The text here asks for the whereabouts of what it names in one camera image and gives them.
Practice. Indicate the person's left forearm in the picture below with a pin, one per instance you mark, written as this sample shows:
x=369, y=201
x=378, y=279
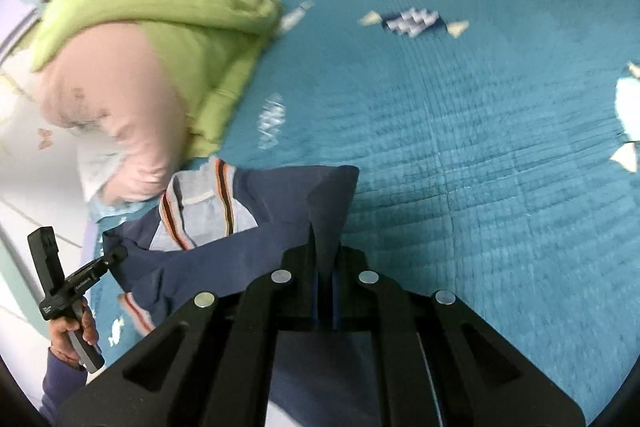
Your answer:
x=60, y=392

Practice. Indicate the person's left hand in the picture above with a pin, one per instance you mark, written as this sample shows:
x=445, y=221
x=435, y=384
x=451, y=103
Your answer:
x=62, y=337

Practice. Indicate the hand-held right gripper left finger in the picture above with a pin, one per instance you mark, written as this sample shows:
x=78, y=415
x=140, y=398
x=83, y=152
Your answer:
x=300, y=292

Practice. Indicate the navy striped sweater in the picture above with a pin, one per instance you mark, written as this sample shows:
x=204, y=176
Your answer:
x=240, y=252

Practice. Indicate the teal quilted blanket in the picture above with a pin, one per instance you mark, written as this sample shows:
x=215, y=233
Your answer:
x=450, y=132

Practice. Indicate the white cloth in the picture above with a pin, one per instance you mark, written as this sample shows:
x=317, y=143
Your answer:
x=97, y=174

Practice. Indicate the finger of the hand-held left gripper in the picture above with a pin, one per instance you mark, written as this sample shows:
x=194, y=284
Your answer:
x=116, y=256

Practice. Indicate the pink pillow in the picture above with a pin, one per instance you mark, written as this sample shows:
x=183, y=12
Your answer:
x=120, y=82

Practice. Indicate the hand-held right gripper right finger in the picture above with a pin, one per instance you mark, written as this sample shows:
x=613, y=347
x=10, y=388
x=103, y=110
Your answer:
x=350, y=292

